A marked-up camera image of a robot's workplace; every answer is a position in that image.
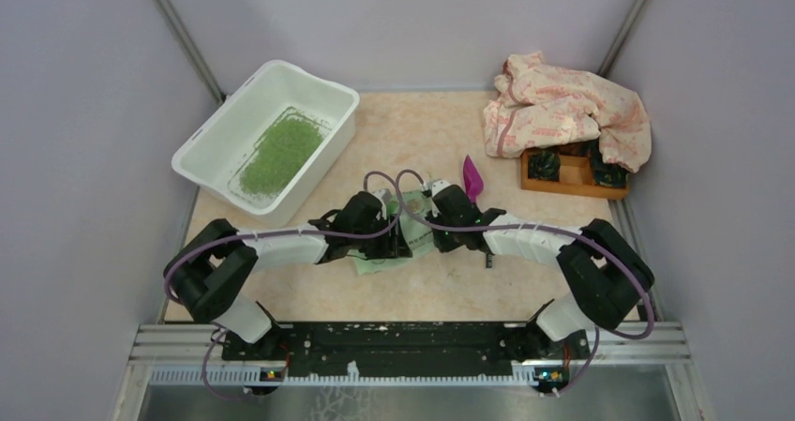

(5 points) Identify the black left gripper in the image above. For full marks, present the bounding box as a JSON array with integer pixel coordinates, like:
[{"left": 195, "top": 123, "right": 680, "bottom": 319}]
[{"left": 351, "top": 213, "right": 412, "bottom": 259}]

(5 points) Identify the purple plastic scoop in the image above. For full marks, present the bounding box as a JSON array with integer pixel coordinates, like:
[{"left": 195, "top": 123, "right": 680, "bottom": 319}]
[{"left": 462, "top": 155, "right": 485, "bottom": 203}]

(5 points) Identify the green cat litter bag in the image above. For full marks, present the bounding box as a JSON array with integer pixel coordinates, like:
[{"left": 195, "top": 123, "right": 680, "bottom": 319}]
[{"left": 351, "top": 190, "right": 435, "bottom": 276}]

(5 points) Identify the white plastic litter box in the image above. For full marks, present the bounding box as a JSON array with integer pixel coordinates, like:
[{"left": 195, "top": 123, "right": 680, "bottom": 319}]
[{"left": 172, "top": 60, "right": 360, "bottom": 227}]

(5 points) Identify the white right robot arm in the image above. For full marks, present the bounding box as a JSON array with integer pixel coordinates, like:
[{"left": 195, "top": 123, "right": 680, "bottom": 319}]
[{"left": 429, "top": 180, "right": 654, "bottom": 357}]

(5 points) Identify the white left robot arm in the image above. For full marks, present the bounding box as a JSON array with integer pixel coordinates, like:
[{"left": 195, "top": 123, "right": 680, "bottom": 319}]
[{"left": 164, "top": 191, "right": 412, "bottom": 359}]

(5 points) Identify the green litter in box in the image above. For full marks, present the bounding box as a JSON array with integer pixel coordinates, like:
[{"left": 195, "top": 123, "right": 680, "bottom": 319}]
[{"left": 239, "top": 106, "right": 325, "bottom": 198}]

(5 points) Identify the dark patterned item left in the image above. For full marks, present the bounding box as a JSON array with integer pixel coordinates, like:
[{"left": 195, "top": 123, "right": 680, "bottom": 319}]
[{"left": 527, "top": 150, "right": 561, "bottom": 182}]

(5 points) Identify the dark patterned item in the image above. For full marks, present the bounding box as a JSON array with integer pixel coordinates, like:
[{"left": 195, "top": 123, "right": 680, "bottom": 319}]
[
  {"left": 527, "top": 150, "right": 561, "bottom": 182},
  {"left": 588, "top": 143, "right": 628, "bottom": 188}
]

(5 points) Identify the wooden tray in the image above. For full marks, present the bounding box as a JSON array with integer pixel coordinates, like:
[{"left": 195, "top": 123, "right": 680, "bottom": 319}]
[{"left": 519, "top": 142, "right": 630, "bottom": 201}]

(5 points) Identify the pink patterned cloth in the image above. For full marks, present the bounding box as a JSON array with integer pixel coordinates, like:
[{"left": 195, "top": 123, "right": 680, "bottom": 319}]
[{"left": 483, "top": 52, "right": 652, "bottom": 173}]

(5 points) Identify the dark patterned item right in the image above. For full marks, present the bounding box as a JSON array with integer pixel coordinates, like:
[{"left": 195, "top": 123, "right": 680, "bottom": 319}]
[{"left": 588, "top": 143, "right": 628, "bottom": 188}]

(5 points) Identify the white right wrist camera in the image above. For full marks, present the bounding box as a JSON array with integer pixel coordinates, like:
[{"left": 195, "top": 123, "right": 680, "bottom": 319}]
[{"left": 422, "top": 179, "right": 453, "bottom": 203}]

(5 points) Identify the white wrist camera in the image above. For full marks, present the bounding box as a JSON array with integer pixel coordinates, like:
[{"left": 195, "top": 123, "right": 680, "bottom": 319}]
[
  {"left": 422, "top": 179, "right": 453, "bottom": 203},
  {"left": 371, "top": 188, "right": 400, "bottom": 218}
]

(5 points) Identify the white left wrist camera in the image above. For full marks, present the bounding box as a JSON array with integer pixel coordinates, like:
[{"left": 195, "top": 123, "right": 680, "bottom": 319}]
[{"left": 371, "top": 188, "right": 400, "bottom": 218}]

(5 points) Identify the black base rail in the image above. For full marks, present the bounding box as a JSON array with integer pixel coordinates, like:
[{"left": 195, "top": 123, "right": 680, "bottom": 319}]
[{"left": 220, "top": 322, "right": 592, "bottom": 383}]

